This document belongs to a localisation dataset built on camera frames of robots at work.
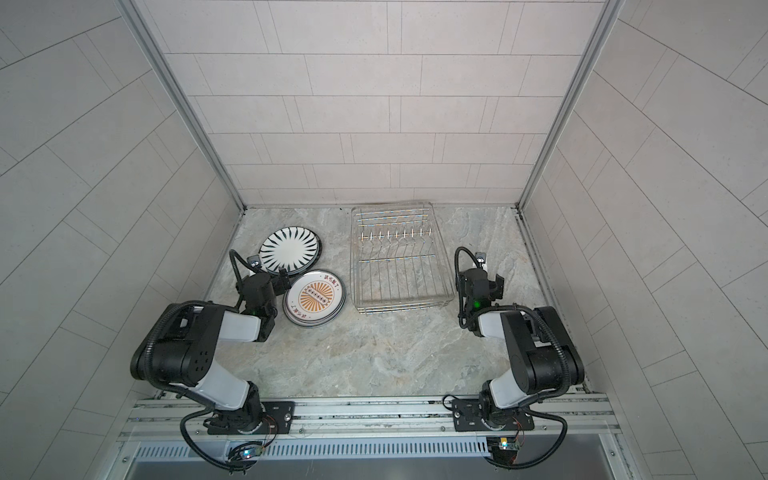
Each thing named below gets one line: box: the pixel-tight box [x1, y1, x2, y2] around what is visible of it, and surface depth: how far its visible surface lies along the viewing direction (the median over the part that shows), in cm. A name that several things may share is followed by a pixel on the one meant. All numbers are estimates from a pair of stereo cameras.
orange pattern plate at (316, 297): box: [282, 269, 347, 327], surface depth 91 cm
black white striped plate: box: [258, 226, 322, 274], surface depth 104 cm
